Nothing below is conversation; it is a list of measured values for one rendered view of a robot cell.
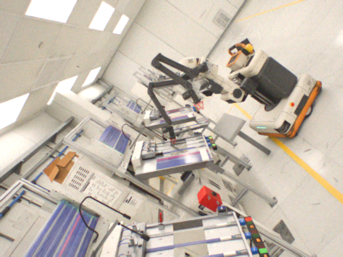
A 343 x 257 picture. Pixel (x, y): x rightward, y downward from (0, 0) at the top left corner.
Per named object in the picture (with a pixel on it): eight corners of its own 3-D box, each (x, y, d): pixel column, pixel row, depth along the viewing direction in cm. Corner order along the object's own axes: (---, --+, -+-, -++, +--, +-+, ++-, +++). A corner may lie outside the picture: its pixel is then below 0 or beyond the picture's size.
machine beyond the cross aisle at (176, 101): (200, 90, 794) (147, 54, 758) (204, 95, 716) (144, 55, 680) (175, 127, 827) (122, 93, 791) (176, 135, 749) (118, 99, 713)
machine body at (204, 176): (235, 185, 321) (194, 159, 309) (253, 222, 254) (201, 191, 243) (204, 223, 337) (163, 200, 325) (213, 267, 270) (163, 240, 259)
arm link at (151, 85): (146, 81, 280) (145, 83, 290) (148, 93, 280) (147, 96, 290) (186, 75, 288) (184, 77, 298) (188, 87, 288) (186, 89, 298)
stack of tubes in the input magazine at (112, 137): (130, 136, 295) (109, 123, 290) (123, 154, 246) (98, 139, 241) (125, 144, 298) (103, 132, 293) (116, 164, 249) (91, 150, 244)
